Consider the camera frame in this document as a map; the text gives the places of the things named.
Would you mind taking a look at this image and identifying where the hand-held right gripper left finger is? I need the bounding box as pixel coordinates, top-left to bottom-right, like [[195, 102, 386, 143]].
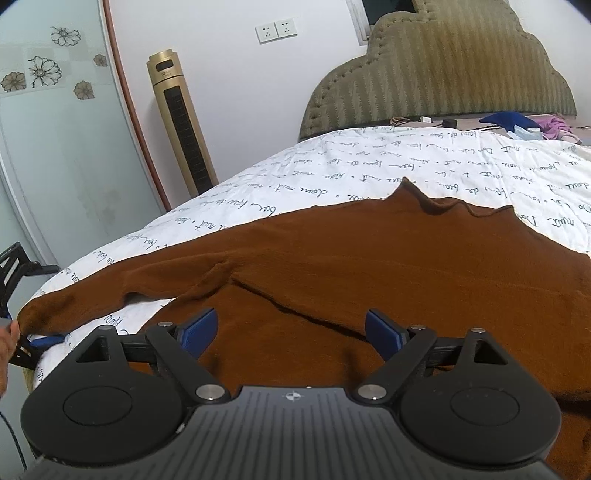
[[75, 308, 232, 408]]

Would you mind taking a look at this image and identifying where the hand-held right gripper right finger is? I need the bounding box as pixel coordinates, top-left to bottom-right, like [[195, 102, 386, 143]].
[[355, 309, 509, 407]]

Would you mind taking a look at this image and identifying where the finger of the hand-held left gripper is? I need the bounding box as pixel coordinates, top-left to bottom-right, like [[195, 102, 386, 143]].
[[11, 332, 66, 371], [0, 242, 61, 320]]

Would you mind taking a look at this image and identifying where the brown knit sweater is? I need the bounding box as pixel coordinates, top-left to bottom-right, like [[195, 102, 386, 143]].
[[21, 177, 591, 480]]

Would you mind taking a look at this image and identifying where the person's left hand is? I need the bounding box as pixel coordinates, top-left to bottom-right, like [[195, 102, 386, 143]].
[[0, 319, 22, 398]]

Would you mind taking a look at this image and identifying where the frosted floral glass door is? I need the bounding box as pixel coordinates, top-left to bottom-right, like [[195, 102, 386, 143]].
[[0, 0, 168, 280]]

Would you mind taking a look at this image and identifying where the white script-printed quilt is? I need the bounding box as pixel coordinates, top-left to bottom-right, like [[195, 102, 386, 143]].
[[23, 124, 591, 393]]

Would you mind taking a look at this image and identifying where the gold tower fan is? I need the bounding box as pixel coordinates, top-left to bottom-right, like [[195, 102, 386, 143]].
[[146, 50, 219, 195]]

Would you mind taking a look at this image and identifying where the dark blue cloth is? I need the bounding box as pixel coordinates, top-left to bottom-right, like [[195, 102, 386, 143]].
[[479, 110, 539, 133]]

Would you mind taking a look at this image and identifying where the purple cloth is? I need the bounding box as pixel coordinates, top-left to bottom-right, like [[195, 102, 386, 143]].
[[531, 115, 579, 140]]

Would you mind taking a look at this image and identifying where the dark window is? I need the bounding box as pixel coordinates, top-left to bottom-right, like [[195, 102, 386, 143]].
[[360, 0, 385, 25]]

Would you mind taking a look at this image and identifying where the dark cable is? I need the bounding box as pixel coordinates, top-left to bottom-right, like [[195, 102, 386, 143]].
[[0, 406, 27, 468]]

